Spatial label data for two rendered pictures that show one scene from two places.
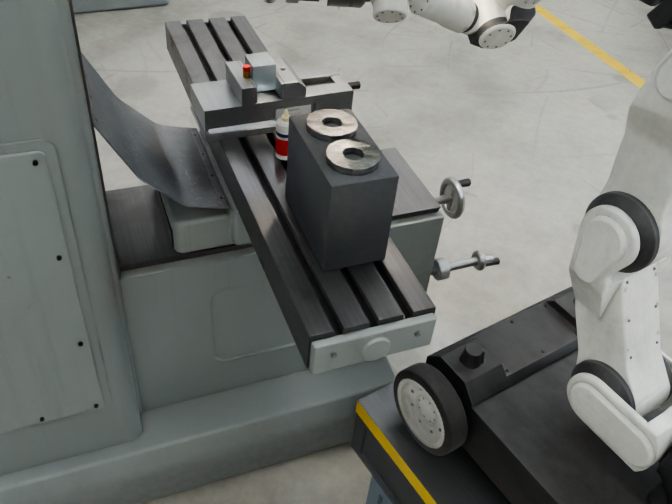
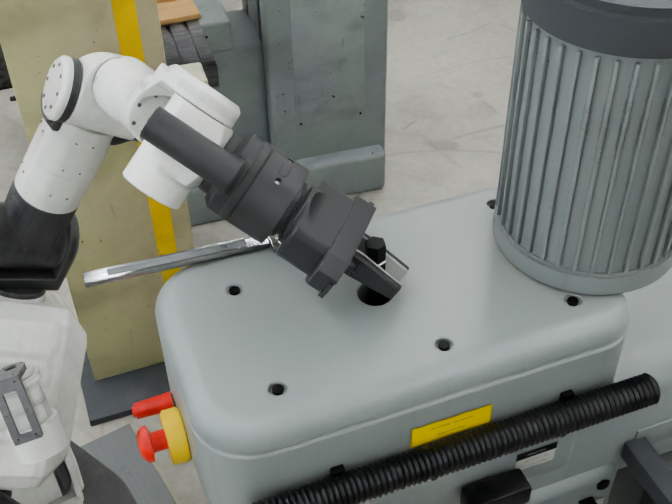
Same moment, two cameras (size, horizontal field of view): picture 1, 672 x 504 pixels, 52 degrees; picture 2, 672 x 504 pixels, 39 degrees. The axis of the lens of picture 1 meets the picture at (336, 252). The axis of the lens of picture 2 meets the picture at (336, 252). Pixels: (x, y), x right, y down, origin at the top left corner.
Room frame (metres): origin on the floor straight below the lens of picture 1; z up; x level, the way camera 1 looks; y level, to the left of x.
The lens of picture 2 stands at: (2.02, 0.21, 2.57)
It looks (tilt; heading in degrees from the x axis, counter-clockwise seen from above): 41 degrees down; 185
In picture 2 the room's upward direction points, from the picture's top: 1 degrees counter-clockwise
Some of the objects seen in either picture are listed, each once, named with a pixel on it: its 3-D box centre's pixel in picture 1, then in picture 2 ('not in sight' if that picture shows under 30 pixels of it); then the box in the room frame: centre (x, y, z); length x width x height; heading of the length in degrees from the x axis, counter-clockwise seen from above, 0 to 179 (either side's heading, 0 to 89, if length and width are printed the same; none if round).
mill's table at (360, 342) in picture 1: (268, 145); not in sight; (1.31, 0.18, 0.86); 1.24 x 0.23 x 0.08; 25
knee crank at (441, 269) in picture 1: (465, 263); not in sight; (1.42, -0.36, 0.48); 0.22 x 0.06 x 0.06; 115
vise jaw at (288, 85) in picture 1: (284, 76); not in sight; (1.40, 0.16, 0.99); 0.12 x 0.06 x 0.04; 27
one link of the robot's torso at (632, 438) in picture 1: (639, 401); not in sight; (0.85, -0.61, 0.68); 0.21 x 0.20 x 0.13; 37
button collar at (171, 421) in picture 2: not in sight; (175, 435); (1.41, -0.03, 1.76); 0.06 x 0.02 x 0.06; 25
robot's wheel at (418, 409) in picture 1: (429, 408); not in sight; (0.91, -0.24, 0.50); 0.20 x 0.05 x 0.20; 37
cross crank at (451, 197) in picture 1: (440, 200); not in sight; (1.53, -0.27, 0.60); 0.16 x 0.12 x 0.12; 115
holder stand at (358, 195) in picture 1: (337, 185); not in sight; (1.00, 0.01, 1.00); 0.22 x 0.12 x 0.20; 25
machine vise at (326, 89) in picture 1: (272, 92); not in sight; (1.38, 0.18, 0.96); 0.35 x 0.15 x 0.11; 117
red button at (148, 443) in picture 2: not in sight; (153, 442); (1.42, -0.05, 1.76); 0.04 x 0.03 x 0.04; 25
